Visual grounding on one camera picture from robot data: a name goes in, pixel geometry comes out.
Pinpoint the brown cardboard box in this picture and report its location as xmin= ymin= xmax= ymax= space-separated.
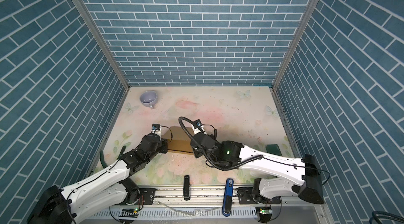
xmin=162 ymin=126 xmax=194 ymax=155

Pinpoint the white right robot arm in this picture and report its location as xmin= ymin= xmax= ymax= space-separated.
xmin=178 ymin=117 xmax=326 ymax=205

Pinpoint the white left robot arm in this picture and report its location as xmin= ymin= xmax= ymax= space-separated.
xmin=27 ymin=124 xmax=168 ymax=224

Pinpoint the black marker pen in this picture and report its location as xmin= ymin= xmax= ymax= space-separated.
xmin=183 ymin=175 xmax=190 ymax=201

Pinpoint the lavender ceramic cup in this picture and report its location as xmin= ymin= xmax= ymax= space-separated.
xmin=140 ymin=90 xmax=158 ymax=109

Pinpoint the green rectangular block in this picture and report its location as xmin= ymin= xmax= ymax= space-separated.
xmin=265 ymin=144 xmax=282 ymax=156

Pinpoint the left controller board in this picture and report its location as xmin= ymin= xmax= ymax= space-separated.
xmin=119 ymin=208 xmax=140 ymax=219

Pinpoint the controller board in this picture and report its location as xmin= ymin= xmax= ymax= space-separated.
xmin=255 ymin=207 xmax=272 ymax=223
xmin=119 ymin=208 xmax=140 ymax=219

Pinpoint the right controller board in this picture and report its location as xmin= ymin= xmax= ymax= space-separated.
xmin=255 ymin=207 xmax=272 ymax=223

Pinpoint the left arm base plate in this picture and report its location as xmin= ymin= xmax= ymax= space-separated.
xmin=136 ymin=188 xmax=156 ymax=206

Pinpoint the aluminium front rail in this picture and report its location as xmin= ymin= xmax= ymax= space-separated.
xmin=79 ymin=185 xmax=333 ymax=224

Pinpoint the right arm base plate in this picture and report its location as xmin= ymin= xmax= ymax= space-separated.
xmin=236 ymin=187 xmax=282 ymax=205

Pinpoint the aluminium left corner post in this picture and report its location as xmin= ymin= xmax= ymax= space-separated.
xmin=53 ymin=0 xmax=130 ymax=90

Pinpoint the aluminium corner post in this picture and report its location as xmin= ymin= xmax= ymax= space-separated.
xmin=53 ymin=0 xmax=130 ymax=90
xmin=272 ymin=0 xmax=319 ymax=90

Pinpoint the aluminium right corner post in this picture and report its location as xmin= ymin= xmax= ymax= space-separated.
xmin=272 ymin=0 xmax=319 ymax=90

